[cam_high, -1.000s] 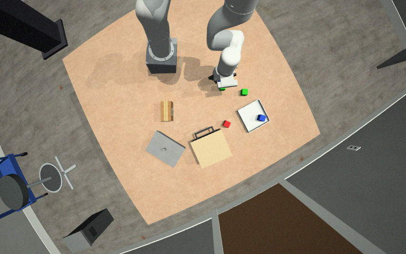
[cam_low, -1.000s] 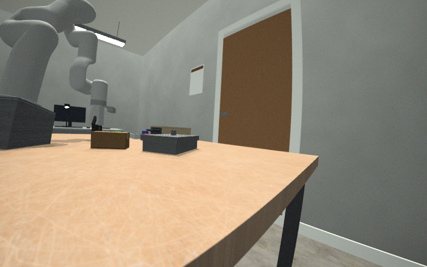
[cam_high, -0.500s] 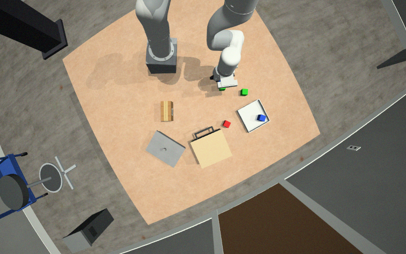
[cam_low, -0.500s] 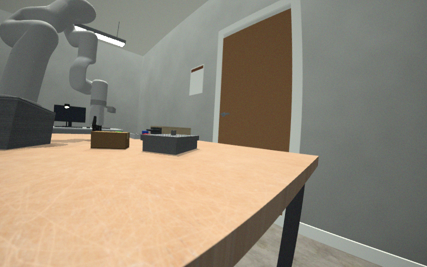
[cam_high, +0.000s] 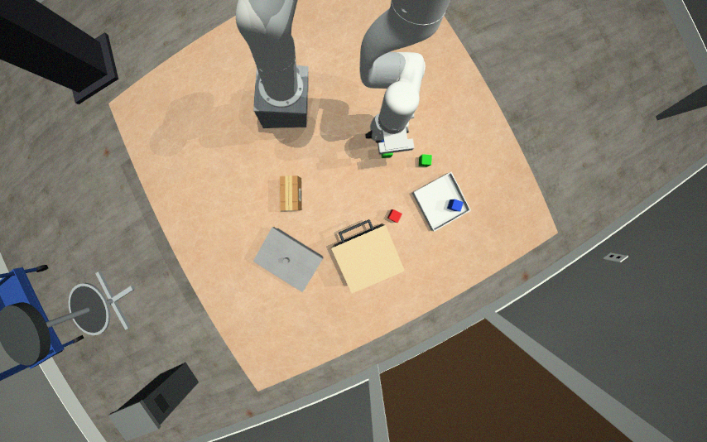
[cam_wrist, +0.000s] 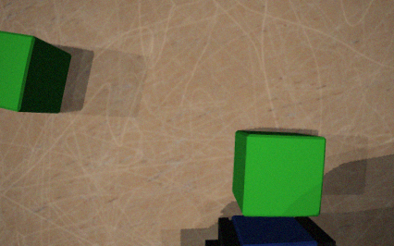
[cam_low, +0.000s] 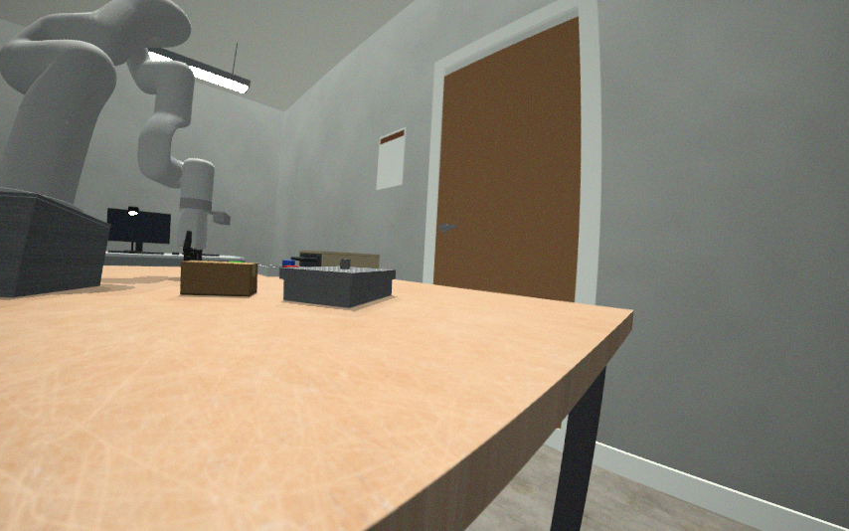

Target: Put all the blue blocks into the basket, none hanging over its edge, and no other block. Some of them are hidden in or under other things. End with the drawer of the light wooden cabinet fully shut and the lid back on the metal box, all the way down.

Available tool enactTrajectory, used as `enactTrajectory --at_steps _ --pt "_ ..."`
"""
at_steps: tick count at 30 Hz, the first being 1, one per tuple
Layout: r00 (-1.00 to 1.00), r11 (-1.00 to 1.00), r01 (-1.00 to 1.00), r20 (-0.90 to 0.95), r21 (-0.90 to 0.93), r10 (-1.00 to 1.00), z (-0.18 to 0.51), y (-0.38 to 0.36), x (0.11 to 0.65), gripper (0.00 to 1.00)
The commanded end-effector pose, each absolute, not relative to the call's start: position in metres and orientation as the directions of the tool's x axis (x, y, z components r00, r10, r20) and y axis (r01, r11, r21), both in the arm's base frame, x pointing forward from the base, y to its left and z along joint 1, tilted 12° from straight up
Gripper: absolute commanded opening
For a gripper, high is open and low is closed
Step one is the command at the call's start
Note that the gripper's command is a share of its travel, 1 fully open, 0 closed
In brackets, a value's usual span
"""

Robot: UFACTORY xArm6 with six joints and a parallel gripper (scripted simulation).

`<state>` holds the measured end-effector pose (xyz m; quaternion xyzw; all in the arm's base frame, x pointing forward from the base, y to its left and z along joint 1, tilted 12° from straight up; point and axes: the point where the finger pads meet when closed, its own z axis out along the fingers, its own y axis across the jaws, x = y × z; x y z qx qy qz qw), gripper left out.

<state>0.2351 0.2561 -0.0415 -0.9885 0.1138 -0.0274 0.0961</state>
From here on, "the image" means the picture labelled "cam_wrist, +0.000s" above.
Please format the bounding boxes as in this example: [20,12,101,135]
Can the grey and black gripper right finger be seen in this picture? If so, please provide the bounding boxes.
[294,216,336,246]

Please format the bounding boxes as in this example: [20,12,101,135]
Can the green block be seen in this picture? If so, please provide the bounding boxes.
[0,31,71,114]
[232,130,326,216]

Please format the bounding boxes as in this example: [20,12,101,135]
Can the blue block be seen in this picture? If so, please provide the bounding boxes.
[231,215,318,246]

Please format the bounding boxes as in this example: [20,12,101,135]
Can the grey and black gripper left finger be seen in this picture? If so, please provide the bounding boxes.
[205,217,240,246]

